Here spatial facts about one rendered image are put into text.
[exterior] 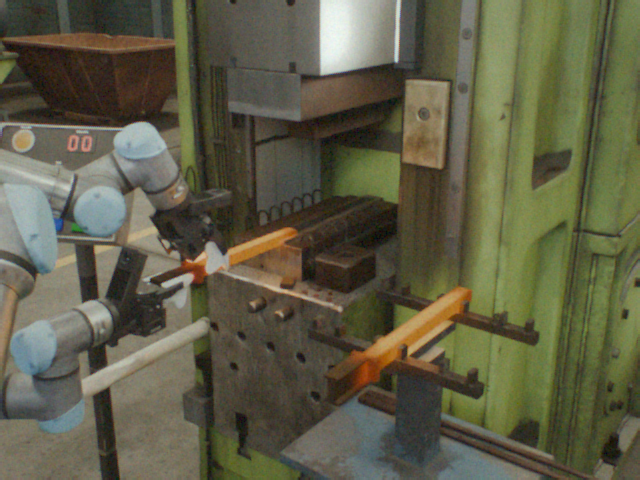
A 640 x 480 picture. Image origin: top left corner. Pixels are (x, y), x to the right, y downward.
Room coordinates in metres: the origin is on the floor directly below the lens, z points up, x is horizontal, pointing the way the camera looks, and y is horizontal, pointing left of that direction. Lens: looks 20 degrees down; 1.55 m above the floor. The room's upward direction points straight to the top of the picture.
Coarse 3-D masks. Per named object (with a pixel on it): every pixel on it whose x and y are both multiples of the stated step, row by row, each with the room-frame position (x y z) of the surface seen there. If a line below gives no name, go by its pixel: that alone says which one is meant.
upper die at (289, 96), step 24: (240, 72) 1.59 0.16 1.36; (264, 72) 1.55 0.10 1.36; (360, 72) 1.67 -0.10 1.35; (384, 72) 1.75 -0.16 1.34; (240, 96) 1.59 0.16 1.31; (264, 96) 1.55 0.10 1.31; (288, 96) 1.51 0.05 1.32; (312, 96) 1.52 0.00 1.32; (336, 96) 1.59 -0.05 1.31; (360, 96) 1.67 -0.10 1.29; (384, 96) 1.75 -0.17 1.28
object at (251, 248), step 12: (288, 228) 1.58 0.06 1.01; (252, 240) 1.49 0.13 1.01; (264, 240) 1.50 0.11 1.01; (276, 240) 1.52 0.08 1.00; (228, 252) 1.42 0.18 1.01; (240, 252) 1.42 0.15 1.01; (252, 252) 1.45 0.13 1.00; (192, 264) 1.33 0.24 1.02; (204, 264) 1.35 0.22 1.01; (156, 276) 1.27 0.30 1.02; (168, 276) 1.27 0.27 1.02; (180, 276) 1.29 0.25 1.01; (204, 276) 1.34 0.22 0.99
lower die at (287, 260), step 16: (304, 208) 1.82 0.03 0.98; (320, 208) 1.79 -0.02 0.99; (384, 208) 1.79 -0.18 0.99; (272, 224) 1.70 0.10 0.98; (288, 224) 1.67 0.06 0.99; (320, 224) 1.64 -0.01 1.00; (352, 224) 1.66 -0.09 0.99; (240, 240) 1.60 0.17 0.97; (288, 240) 1.53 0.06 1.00; (304, 240) 1.55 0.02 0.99; (320, 240) 1.55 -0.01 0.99; (256, 256) 1.57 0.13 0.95; (272, 256) 1.54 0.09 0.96; (288, 256) 1.51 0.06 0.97; (304, 256) 1.50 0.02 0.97; (272, 272) 1.54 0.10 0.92; (288, 272) 1.51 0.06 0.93; (304, 272) 1.50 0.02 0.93
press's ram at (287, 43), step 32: (224, 0) 1.61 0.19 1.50; (256, 0) 1.56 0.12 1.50; (288, 0) 1.51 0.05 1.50; (320, 0) 1.46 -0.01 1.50; (352, 0) 1.55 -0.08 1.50; (384, 0) 1.65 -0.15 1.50; (224, 32) 1.61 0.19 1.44; (256, 32) 1.56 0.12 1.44; (288, 32) 1.51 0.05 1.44; (320, 32) 1.46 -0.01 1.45; (352, 32) 1.55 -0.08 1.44; (384, 32) 1.65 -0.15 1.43; (224, 64) 1.61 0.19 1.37; (256, 64) 1.56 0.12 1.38; (288, 64) 1.51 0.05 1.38; (320, 64) 1.46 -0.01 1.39; (352, 64) 1.55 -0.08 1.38
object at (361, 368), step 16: (464, 288) 1.24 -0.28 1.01; (432, 304) 1.17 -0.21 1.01; (448, 304) 1.18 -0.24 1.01; (416, 320) 1.11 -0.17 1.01; (432, 320) 1.12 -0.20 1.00; (400, 336) 1.05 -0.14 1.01; (416, 336) 1.07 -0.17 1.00; (352, 352) 0.99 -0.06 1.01; (368, 352) 1.00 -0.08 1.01; (384, 352) 1.00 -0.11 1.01; (336, 368) 0.93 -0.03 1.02; (352, 368) 0.93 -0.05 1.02; (368, 368) 0.97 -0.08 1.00; (336, 384) 0.91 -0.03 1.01; (352, 384) 0.94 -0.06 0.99; (336, 400) 0.91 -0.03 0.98
